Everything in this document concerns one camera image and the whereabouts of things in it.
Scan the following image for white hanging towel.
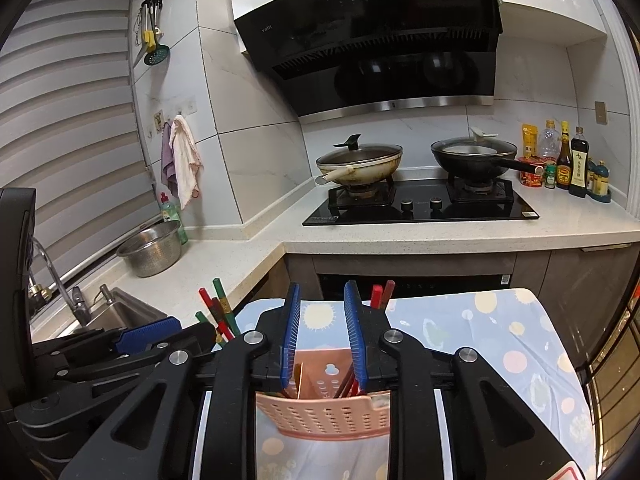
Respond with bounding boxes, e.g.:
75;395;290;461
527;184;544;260
169;115;202;211

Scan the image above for blue printed tablecloth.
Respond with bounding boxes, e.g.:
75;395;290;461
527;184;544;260
240;287;598;480

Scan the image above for dark soy sauce bottle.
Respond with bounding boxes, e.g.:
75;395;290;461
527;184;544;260
568;127;591;198

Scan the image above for hanging knife yellow handle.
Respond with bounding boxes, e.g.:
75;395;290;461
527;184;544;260
132;2;153;66

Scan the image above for cream wok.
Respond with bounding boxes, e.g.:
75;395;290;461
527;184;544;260
314;152;404;187

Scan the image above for blue rack of small bottles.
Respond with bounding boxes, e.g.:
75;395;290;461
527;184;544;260
586;159;612;203

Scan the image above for slim red chopstick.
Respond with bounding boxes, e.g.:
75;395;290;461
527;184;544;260
198;287;226;343

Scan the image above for black gas stove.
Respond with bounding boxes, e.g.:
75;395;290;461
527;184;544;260
302;177;541;227

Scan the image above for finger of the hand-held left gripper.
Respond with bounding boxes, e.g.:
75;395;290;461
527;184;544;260
52;321;218;386
32;316;181;361

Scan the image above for brown sauce bottle yellow label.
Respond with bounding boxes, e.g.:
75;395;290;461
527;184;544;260
556;121;573;191

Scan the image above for green dish soap bottle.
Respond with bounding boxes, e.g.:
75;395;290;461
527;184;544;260
160;192;189;246

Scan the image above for purple hanging cloth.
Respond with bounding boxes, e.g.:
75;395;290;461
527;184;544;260
161;122;177;186

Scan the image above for built-in black appliance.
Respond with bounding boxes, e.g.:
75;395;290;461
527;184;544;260
316;272;513;301

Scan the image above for dark red patterned chopstick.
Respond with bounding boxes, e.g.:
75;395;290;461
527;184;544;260
330;370;359;401

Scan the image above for black range hood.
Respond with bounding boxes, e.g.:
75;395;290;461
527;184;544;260
234;0;503;123

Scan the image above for green chopstick gold band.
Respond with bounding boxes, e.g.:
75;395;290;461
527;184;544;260
212;277;242;337
195;311;222;346

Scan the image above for white window blinds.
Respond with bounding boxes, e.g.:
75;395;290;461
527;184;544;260
0;0;151;281

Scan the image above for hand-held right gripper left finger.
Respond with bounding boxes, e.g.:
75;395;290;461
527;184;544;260
57;281;303;480

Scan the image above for glass pan lid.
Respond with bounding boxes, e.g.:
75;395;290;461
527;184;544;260
431;127;517;157

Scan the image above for stainless steel colander bowl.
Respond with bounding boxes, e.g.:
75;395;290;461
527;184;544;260
116;221;182;278

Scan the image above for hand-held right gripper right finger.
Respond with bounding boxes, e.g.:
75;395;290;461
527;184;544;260
343;280;576;480

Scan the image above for chrome kitchen faucet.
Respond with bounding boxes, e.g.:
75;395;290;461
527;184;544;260
27;240;91;326

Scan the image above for glass wok lid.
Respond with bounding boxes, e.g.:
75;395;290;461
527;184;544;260
316;135;403;168

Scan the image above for pink perforated utensil holder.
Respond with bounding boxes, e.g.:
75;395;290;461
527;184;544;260
255;347;393;438

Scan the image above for stainless steel sink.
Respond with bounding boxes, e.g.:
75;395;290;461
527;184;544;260
75;287;168;331

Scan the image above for clear plastic bottle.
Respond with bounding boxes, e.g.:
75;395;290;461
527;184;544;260
537;120;561;161

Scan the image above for black metal grid door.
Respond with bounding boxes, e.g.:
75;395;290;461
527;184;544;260
585;280;640;461

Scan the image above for black frying pan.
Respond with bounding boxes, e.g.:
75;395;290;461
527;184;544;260
431;147;538;186

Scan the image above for red instant noodle cup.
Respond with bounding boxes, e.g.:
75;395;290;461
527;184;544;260
519;156;547;188

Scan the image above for maroon chopstick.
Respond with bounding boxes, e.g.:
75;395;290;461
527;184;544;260
210;297;236;343

